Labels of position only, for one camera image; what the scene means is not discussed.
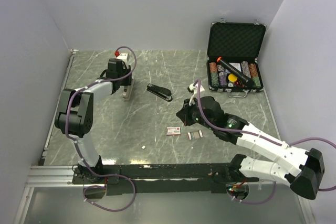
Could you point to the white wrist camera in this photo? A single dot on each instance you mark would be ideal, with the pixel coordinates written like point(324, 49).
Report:
point(193, 90)
point(125, 57)

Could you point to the black poker chip case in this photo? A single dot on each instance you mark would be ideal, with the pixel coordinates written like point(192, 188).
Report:
point(238, 44)

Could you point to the yellow round chip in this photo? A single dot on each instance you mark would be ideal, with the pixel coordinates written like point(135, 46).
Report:
point(232, 78)

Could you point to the black tube with orange cap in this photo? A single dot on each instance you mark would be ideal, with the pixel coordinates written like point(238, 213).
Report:
point(247, 81)

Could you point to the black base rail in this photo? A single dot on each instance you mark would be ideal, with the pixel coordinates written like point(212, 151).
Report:
point(165, 178)

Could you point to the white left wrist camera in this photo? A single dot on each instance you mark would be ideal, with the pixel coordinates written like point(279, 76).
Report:
point(125, 57)

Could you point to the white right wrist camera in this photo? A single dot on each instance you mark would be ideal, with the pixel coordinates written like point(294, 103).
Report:
point(193, 90)

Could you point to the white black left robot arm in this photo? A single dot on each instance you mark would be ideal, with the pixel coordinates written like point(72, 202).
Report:
point(74, 116)

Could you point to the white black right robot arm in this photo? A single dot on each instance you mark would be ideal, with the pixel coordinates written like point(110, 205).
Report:
point(302, 170)

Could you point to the aluminium frame rail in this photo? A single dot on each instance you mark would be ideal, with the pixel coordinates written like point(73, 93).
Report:
point(42, 176)

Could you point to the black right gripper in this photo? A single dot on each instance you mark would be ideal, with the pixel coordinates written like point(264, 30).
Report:
point(184, 113)

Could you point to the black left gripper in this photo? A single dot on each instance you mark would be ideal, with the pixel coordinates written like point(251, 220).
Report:
point(127, 70)

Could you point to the red white staple box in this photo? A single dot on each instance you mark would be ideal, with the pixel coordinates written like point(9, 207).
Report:
point(172, 131)

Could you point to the beige and black stapler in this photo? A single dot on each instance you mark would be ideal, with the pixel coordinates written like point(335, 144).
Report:
point(127, 91)

